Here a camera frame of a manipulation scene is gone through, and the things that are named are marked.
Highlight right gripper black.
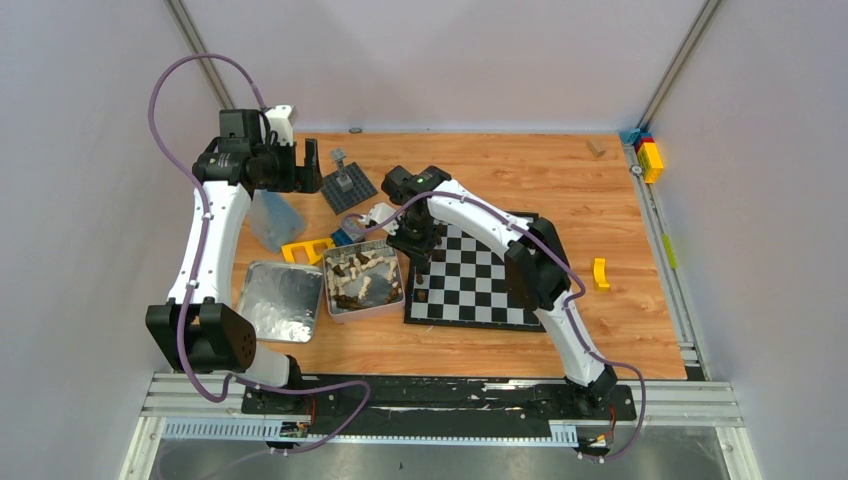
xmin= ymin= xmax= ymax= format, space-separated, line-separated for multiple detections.
xmin=387 ymin=214 xmax=439 ymax=268

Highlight folding chess board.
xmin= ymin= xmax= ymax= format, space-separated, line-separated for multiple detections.
xmin=404 ymin=221 xmax=544 ymax=333

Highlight silver tin lid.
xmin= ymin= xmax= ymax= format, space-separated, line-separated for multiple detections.
xmin=237 ymin=261 xmax=324 ymax=344

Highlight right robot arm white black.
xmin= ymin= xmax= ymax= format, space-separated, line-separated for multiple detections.
xmin=381 ymin=166 xmax=618 ymax=418

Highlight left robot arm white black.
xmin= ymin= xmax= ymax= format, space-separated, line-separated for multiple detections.
xmin=145 ymin=105 xmax=323 ymax=413

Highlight grey lego baseplate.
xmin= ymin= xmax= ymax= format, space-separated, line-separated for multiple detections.
xmin=321 ymin=148 xmax=377 ymax=215

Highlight blue lego brick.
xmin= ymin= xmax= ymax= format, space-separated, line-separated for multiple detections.
xmin=330 ymin=219 xmax=365 ymax=247

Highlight pink tin box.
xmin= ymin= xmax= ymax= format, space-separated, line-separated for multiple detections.
xmin=322 ymin=240 xmax=405 ymax=324

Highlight yellow plastic block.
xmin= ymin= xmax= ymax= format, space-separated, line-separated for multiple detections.
xmin=592 ymin=257 xmax=611 ymax=292

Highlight small wooden block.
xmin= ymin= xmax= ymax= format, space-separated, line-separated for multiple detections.
xmin=586 ymin=140 xmax=606 ymax=158

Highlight stacked coloured bricks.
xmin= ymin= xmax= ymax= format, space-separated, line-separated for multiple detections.
xmin=619 ymin=129 xmax=665 ymax=184

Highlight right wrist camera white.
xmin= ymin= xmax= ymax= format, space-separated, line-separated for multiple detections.
xmin=364 ymin=203 xmax=399 ymax=236

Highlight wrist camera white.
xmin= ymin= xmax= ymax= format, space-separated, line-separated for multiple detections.
xmin=364 ymin=203 xmax=399 ymax=236
xmin=265 ymin=105 xmax=297 ymax=146

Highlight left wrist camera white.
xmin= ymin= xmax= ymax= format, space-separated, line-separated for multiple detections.
xmin=265 ymin=105 xmax=297 ymax=146

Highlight yellow plastic frame piece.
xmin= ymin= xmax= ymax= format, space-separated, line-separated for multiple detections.
xmin=280 ymin=237 xmax=336 ymax=265

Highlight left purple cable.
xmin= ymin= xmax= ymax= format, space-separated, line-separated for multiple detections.
xmin=146 ymin=53 xmax=372 ymax=458

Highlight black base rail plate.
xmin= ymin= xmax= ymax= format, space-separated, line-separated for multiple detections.
xmin=241 ymin=374 xmax=637 ymax=438

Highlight aluminium frame rail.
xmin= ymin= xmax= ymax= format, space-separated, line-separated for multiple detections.
xmin=120 ymin=373 xmax=762 ymax=479

